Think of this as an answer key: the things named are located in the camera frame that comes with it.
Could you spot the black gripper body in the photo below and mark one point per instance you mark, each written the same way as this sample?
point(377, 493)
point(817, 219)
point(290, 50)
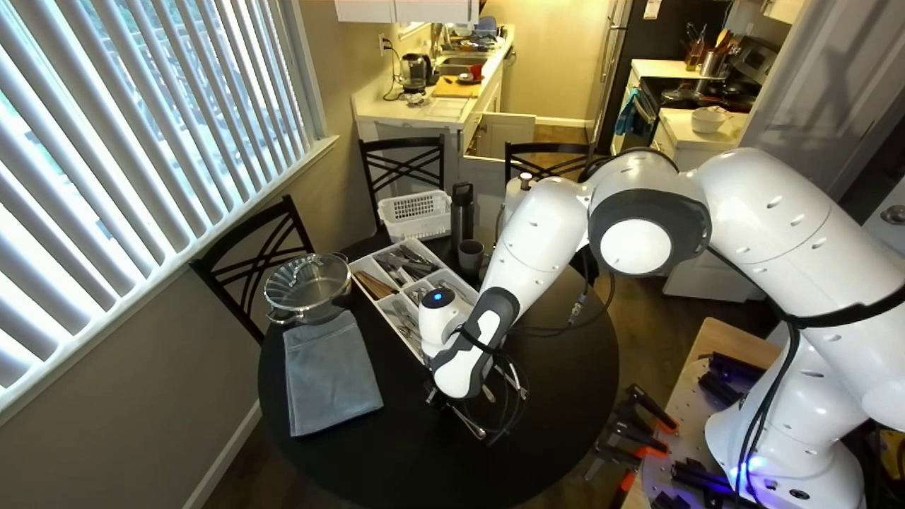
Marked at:
point(481, 404)

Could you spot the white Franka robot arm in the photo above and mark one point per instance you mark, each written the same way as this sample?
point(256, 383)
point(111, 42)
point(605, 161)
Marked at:
point(752, 234)

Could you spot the white plastic utensil organizer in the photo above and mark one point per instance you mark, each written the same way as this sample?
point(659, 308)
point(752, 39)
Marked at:
point(377, 308)

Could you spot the wooden utensil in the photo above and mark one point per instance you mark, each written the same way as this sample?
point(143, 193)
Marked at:
point(374, 282)

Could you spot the white kitchen counter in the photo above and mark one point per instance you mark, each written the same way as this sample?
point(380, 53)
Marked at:
point(425, 107)

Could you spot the countertop utensil holder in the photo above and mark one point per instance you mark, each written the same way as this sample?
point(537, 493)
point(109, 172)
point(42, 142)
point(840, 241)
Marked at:
point(715, 45)

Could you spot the grey cloth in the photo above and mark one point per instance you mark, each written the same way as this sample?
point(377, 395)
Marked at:
point(329, 376)

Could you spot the grey mug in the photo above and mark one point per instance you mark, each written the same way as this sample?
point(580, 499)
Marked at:
point(471, 254)

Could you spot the black orange bar clamp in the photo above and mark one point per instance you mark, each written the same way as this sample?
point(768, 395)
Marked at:
point(650, 408)
point(632, 441)
point(626, 482)

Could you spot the tall black bottle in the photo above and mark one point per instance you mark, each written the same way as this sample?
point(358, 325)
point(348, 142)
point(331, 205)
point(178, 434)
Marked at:
point(461, 212)

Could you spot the white plastic basket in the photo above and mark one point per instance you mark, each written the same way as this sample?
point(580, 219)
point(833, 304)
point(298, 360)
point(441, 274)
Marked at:
point(414, 216)

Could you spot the glass bowl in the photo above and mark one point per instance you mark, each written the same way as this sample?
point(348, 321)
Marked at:
point(307, 282)

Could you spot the white paper towel roll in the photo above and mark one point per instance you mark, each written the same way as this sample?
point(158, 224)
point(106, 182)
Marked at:
point(512, 193)

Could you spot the black clamp block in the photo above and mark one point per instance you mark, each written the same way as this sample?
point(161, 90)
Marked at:
point(725, 376)
point(695, 476)

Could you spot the white low cabinet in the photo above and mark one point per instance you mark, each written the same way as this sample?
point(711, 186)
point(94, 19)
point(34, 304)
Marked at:
point(708, 278)

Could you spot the blue hanging towel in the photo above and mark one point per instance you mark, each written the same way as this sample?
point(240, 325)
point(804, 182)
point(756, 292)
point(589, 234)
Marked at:
point(628, 114)

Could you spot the dark electric kettle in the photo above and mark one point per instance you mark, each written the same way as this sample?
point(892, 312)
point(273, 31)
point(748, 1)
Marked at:
point(417, 75)

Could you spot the white bowl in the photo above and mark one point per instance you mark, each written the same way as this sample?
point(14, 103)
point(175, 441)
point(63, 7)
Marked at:
point(711, 116)

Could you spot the white side counter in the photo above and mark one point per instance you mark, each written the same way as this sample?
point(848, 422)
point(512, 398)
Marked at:
point(666, 67)

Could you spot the white upper cabinet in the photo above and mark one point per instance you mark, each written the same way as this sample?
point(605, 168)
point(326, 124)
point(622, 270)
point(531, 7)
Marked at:
point(404, 9)

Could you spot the white vertical window blinds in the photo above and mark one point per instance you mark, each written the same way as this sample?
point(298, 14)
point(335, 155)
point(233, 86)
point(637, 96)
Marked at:
point(143, 142)

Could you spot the white door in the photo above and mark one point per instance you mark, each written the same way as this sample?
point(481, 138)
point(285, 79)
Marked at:
point(830, 86)

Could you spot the wooden robot mount table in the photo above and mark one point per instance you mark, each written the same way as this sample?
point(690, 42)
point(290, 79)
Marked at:
point(721, 337)

